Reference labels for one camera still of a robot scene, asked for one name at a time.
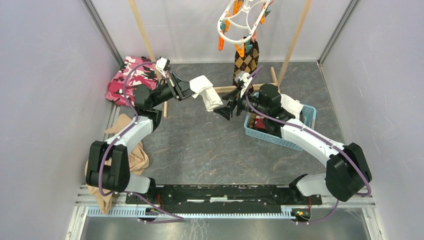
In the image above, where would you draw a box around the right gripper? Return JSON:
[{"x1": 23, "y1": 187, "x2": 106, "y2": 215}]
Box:
[{"x1": 213, "y1": 85, "x2": 268, "y2": 122}]

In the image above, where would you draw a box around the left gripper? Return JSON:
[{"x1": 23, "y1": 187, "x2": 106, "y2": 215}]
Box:
[{"x1": 150, "y1": 71, "x2": 204, "y2": 108}]

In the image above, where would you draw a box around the white sock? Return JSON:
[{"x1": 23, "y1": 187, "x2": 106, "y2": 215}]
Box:
[
  {"x1": 189, "y1": 75, "x2": 224, "y2": 112},
  {"x1": 280, "y1": 94, "x2": 304, "y2": 119}
]

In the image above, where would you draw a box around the brown argyle sock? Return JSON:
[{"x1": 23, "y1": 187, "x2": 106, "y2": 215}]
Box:
[
  {"x1": 245, "y1": 40, "x2": 260, "y2": 74},
  {"x1": 232, "y1": 51, "x2": 247, "y2": 86}
]

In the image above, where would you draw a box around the white plastic clip hanger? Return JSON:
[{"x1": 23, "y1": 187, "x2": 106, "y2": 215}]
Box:
[{"x1": 216, "y1": 0, "x2": 274, "y2": 57}]

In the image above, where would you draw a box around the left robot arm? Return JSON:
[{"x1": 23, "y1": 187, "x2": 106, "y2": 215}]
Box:
[{"x1": 85, "y1": 72, "x2": 194, "y2": 204}]

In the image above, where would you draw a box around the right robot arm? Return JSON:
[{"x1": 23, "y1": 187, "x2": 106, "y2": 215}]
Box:
[{"x1": 213, "y1": 84, "x2": 372, "y2": 204}]

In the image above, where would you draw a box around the red striped sock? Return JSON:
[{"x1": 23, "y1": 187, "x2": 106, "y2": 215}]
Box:
[{"x1": 252, "y1": 114, "x2": 269, "y2": 133}]

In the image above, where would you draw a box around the pink camouflage cloth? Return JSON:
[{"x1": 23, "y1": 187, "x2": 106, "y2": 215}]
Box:
[{"x1": 104, "y1": 55, "x2": 159, "y2": 106}]

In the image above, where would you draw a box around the blue plastic basket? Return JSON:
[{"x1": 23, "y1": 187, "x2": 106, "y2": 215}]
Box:
[{"x1": 244, "y1": 104, "x2": 317, "y2": 152}]

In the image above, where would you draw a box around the beige cloth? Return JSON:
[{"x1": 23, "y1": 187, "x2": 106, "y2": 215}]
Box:
[{"x1": 86, "y1": 113, "x2": 150, "y2": 215}]

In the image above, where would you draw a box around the wooden drying rack frame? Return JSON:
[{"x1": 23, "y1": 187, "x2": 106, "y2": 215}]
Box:
[{"x1": 128, "y1": 0, "x2": 313, "y2": 120}]

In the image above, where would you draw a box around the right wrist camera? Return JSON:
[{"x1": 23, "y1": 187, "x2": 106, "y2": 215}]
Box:
[{"x1": 235, "y1": 71, "x2": 253, "y2": 97}]

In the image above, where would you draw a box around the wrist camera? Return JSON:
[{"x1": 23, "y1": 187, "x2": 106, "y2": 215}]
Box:
[
  {"x1": 155, "y1": 57, "x2": 170, "y2": 81},
  {"x1": 235, "y1": 71, "x2": 253, "y2": 97}
]

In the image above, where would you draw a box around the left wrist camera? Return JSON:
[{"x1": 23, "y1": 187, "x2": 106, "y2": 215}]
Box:
[{"x1": 155, "y1": 57, "x2": 170, "y2": 81}]

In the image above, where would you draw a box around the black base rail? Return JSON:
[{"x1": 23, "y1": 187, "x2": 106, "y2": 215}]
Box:
[{"x1": 142, "y1": 184, "x2": 323, "y2": 214}]

